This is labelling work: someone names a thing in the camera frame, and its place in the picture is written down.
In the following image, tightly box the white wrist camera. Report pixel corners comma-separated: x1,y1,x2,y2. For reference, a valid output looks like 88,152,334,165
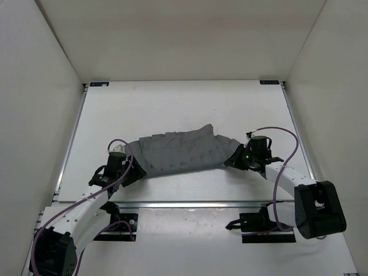
246,132,254,140
112,144,126,154

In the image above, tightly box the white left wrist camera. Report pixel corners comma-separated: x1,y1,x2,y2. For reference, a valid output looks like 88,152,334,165
112,144,126,154

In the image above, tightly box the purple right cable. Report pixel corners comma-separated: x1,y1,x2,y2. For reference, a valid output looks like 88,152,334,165
250,126,327,239

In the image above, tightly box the aluminium front rail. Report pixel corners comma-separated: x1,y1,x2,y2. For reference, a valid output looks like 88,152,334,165
116,201,265,209

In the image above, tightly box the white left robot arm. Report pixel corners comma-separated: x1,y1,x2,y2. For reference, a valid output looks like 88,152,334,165
29,151,147,275

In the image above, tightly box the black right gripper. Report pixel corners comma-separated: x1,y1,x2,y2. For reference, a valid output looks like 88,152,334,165
224,144,257,171

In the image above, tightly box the blue right corner label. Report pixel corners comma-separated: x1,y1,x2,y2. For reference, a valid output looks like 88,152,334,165
259,80,279,85

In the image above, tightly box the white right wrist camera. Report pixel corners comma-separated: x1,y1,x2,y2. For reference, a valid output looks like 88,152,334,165
246,132,254,140

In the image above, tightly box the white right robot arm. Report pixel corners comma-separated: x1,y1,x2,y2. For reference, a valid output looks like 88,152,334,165
224,136,347,239

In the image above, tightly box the blue left corner label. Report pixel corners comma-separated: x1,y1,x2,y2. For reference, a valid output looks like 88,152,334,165
89,82,109,87

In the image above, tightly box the blue corner label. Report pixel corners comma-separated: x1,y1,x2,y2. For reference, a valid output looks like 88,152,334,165
259,80,279,85
89,82,109,87

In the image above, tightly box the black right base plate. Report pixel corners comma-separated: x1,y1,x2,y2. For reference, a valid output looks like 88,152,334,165
225,212,296,244

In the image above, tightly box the grey pleated skirt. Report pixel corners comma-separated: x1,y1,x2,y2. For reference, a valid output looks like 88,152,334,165
125,124,240,178

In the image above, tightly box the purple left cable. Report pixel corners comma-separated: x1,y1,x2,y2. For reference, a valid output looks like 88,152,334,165
28,139,135,276

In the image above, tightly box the purple cable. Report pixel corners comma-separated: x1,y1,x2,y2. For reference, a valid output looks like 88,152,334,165
28,139,135,276
250,126,327,239

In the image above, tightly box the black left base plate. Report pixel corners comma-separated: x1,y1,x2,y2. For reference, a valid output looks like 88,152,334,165
94,213,139,242

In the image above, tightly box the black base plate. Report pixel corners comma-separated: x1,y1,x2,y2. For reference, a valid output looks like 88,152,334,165
94,213,139,242
225,212,296,244

